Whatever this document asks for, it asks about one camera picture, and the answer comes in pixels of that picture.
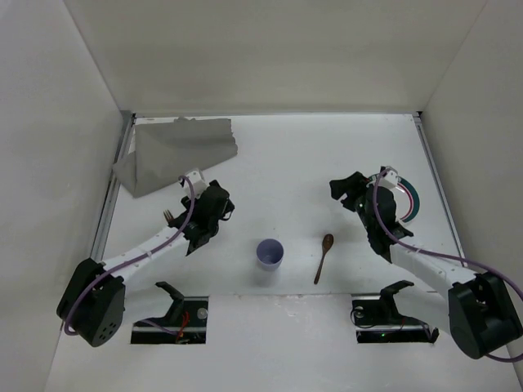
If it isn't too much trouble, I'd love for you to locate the grey cloth placemat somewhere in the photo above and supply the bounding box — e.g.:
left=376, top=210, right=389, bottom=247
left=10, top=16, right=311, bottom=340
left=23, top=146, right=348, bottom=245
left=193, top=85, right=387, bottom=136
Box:
left=113, top=118, right=238, bottom=198

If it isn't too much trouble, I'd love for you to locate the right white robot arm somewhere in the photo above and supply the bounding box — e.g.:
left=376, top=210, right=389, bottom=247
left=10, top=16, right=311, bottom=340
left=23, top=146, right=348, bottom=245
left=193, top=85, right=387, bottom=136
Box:
left=329, top=167, right=522, bottom=359

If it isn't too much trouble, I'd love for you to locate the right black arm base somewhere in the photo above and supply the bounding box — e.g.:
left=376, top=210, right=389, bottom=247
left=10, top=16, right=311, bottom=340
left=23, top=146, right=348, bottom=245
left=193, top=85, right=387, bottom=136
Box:
left=350, top=280, right=440, bottom=344

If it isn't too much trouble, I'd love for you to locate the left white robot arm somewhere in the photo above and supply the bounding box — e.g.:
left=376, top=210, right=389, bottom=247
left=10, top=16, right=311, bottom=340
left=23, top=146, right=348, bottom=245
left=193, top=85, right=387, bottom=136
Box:
left=56, top=176, right=235, bottom=347

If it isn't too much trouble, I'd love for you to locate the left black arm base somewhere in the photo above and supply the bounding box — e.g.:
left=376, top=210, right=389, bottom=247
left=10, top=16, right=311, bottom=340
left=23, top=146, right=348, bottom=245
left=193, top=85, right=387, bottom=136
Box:
left=130, top=283, right=209, bottom=345

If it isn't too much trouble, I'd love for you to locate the white plate green red rim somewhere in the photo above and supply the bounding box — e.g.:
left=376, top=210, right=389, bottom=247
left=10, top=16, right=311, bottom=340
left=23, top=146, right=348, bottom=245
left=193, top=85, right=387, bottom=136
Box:
left=389, top=175, right=420, bottom=224

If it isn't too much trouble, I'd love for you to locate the brown wooden fork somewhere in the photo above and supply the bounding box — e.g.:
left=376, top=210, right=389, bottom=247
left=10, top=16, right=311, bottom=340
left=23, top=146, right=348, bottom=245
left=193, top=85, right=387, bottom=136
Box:
left=163, top=210, right=176, bottom=227

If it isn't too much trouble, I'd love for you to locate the brown wooden spoon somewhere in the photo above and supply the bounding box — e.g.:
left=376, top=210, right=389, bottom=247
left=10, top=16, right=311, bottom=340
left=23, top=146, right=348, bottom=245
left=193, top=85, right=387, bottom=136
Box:
left=314, top=234, right=334, bottom=285

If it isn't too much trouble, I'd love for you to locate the lilac plastic cup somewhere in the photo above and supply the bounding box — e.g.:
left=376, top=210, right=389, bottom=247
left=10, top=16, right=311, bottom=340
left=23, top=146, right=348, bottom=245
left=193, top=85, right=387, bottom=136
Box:
left=256, top=238, right=284, bottom=271

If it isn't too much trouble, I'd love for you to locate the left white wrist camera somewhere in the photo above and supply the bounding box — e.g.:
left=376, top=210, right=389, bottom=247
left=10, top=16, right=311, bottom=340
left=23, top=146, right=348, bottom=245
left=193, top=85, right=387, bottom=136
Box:
left=180, top=168, right=208, bottom=198

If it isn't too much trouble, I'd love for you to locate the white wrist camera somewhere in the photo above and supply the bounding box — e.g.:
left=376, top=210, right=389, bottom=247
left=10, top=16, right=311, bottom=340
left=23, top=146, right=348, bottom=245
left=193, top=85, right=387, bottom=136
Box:
left=180, top=168, right=208, bottom=198
left=379, top=167, right=399, bottom=189

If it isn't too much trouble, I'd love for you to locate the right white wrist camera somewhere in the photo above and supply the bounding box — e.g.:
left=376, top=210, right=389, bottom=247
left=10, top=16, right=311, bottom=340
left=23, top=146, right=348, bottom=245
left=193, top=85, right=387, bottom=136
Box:
left=379, top=167, right=399, bottom=189

